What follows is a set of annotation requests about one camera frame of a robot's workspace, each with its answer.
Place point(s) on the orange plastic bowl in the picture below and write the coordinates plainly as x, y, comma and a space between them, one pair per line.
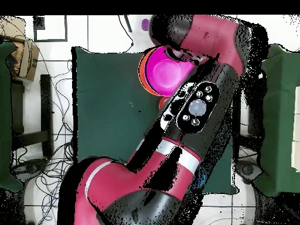
141, 75

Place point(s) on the pink plastic bowl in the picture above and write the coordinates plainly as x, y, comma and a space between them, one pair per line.
166, 72

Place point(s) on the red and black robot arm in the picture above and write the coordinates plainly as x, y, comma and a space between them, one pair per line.
140, 178

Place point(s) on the red plastic bowl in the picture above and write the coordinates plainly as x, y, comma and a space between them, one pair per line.
163, 103

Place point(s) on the dark green table cloth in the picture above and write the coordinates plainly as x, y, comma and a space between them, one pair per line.
105, 117

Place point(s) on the purple plastic cup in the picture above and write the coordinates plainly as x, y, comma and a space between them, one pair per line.
144, 24

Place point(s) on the black tripod leg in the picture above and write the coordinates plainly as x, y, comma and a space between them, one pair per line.
127, 23

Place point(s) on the black stand base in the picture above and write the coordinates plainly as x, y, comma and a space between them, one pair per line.
30, 167
248, 170

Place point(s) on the green cloth side table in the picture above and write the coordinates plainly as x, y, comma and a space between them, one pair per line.
281, 117
4, 117

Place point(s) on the cardboard box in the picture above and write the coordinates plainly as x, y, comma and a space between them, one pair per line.
28, 61

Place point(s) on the white box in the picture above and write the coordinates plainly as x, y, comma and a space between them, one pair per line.
296, 140

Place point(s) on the black chair frame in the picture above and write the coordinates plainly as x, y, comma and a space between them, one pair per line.
45, 105

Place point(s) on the black square frame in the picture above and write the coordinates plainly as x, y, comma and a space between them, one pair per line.
66, 28

